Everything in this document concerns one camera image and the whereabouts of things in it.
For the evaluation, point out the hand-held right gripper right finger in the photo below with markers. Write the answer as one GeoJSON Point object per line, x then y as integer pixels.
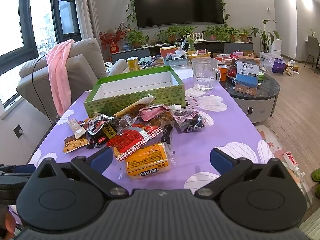
{"type": "Point", "coordinates": [220, 161]}

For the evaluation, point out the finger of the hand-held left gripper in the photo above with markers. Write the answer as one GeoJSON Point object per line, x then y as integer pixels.
{"type": "Point", "coordinates": [22, 168]}

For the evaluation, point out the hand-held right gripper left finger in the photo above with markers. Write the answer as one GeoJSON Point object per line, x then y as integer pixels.
{"type": "Point", "coordinates": [102, 160]}

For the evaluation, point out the small dark red packet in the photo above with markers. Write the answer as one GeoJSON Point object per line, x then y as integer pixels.
{"type": "Point", "coordinates": [96, 141]}

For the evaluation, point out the peanut snack packet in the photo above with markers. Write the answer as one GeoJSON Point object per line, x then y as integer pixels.
{"type": "Point", "coordinates": [75, 145]}

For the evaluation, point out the red checkered snack packet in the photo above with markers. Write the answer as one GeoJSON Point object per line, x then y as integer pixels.
{"type": "Point", "coordinates": [130, 138]}

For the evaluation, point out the white beige snack packet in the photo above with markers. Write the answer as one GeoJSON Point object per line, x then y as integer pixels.
{"type": "Point", "coordinates": [76, 127]}

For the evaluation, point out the yellow snack packet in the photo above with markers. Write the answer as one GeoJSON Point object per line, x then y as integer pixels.
{"type": "Point", "coordinates": [147, 161]}

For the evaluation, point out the clear bag of sunflower seeds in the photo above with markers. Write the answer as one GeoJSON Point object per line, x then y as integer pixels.
{"type": "Point", "coordinates": [190, 121]}

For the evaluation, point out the black snack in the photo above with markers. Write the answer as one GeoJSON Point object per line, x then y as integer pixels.
{"type": "Point", "coordinates": [167, 133]}

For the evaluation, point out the long beige yellow packet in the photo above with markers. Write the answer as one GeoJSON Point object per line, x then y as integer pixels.
{"type": "Point", "coordinates": [136, 105]}

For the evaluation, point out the pink spout pouch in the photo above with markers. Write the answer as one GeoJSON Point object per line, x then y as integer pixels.
{"type": "Point", "coordinates": [152, 112]}

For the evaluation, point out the green cardboard box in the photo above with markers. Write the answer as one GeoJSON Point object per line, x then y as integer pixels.
{"type": "Point", "coordinates": [140, 97]}

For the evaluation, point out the person's left hand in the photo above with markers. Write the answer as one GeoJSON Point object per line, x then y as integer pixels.
{"type": "Point", "coordinates": [9, 221]}

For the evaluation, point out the purple floral tablecloth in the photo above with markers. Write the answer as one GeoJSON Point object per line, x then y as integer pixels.
{"type": "Point", "coordinates": [225, 132]}

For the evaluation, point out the floral floor rug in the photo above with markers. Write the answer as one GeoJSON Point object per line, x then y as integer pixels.
{"type": "Point", "coordinates": [280, 145]}

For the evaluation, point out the white red bottle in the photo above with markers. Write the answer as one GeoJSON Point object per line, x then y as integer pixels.
{"type": "Point", "coordinates": [292, 162]}

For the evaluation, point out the round dark coffee table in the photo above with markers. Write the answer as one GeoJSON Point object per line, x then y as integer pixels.
{"type": "Point", "coordinates": [262, 97]}

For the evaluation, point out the blue white carton box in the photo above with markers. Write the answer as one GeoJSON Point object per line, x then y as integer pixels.
{"type": "Point", "coordinates": [246, 80]}

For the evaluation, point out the orange mug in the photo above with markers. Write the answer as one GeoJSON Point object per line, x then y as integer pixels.
{"type": "Point", "coordinates": [222, 73]}

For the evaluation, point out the glass pitcher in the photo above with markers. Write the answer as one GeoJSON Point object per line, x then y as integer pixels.
{"type": "Point", "coordinates": [203, 73]}

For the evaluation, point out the green slippers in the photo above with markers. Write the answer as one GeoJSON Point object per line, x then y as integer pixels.
{"type": "Point", "coordinates": [316, 177]}

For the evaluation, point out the pink blanket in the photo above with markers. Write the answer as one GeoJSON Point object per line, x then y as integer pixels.
{"type": "Point", "coordinates": [58, 72]}

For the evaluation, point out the grey sofa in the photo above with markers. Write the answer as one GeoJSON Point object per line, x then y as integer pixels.
{"type": "Point", "coordinates": [82, 62]}

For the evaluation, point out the yellow can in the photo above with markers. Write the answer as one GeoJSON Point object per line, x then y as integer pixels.
{"type": "Point", "coordinates": [133, 64]}

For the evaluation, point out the yellow basket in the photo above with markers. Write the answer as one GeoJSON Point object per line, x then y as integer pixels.
{"type": "Point", "coordinates": [197, 56]}

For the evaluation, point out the grey tray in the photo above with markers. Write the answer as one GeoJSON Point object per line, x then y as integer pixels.
{"type": "Point", "coordinates": [175, 62]}

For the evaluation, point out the purple gift bag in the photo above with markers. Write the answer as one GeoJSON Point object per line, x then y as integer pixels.
{"type": "Point", "coordinates": [278, 66]}

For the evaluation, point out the orange box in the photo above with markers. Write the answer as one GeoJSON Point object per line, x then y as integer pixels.
{"type": "Point", "coordinates": [170, 52]}

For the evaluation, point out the spider plant in glass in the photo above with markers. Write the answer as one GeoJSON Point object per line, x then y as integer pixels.
{"type": "Point", "coordinates": [191, 40]}

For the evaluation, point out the red berry plant in vase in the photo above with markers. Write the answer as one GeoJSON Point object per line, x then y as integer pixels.
{"type": "Point", "coordinates": [112, 36]}

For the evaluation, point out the potted green plant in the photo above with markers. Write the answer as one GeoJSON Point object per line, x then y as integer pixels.
{"type": "Point", "coordinates": [173, 33]}
{"type": "Point", "coordinates": [232, 33]}
{"type": "Point", "coordinates": [137, 38]}
{"type": "Point", "coordinates": [213, 32]}

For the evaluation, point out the white air purifier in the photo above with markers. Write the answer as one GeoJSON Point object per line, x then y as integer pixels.
{"type": "Point", "coordinates": [276, 46]}

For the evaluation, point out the large leafy floor plant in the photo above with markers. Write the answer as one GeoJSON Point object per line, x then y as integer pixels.
{"type": "Point", "coordinates": [265, 35]}

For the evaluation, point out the grey dining chair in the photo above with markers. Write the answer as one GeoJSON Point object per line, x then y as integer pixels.
{"type": "Point", "coordinates": [312, 50]}

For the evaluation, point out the black framed window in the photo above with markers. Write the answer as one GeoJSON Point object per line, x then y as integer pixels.
{"type": "Point", "coordinates": [25, 17]}

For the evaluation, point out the light curtain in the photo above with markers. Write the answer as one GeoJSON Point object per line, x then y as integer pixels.
{"type": "Point", "coordinates": [87, 7]}

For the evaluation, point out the hanging vine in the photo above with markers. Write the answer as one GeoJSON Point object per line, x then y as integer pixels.
{"type": "Point", "coordinates": [131, 7]}
{"type": "Point", "coordinates": [223, 7]}

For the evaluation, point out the wall socket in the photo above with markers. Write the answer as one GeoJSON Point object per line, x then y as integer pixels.
{"type": "Point", "coordinates": [18, 131]}

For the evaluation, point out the wall television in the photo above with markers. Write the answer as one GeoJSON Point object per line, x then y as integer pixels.
{"type": "Point", "coordinates": [177, 2]}

